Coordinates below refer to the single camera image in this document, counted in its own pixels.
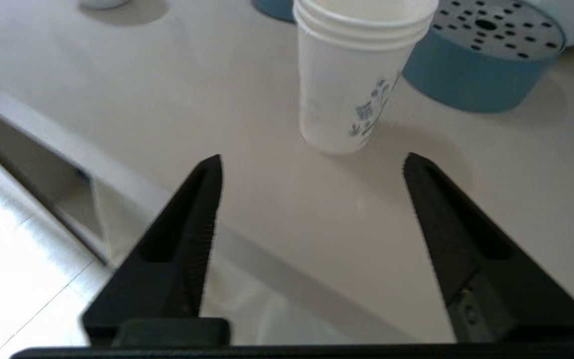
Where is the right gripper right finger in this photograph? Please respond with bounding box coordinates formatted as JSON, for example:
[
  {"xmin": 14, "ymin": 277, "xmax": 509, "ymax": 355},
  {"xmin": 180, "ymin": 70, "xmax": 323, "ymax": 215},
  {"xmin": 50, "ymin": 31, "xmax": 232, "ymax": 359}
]
[{"xmin": 403, "ymin": 153, "xmax": 574, "ymax": 345}]

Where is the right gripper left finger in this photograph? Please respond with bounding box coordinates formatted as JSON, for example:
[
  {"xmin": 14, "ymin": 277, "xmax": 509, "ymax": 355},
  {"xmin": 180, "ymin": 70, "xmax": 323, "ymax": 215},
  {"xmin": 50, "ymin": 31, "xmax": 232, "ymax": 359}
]
[{"xmin": 82, "ymin": 154, "xmax": 231, "ymax": 348}]

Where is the blue round perforated base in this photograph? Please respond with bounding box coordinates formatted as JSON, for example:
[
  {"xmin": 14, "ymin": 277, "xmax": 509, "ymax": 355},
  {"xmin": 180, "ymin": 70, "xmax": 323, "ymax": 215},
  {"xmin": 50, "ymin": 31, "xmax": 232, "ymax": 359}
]
[{"xmin": 252, "ymin": 0, "xmax": 567, "ymax": 113}]

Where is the white round object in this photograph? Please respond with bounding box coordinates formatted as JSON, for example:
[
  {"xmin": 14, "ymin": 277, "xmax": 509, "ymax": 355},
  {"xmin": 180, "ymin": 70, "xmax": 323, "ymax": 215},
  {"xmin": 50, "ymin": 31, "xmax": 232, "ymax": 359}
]
[{"xmin": 79, "ymin": 0, "xmax": 129, "ymax": 9}]

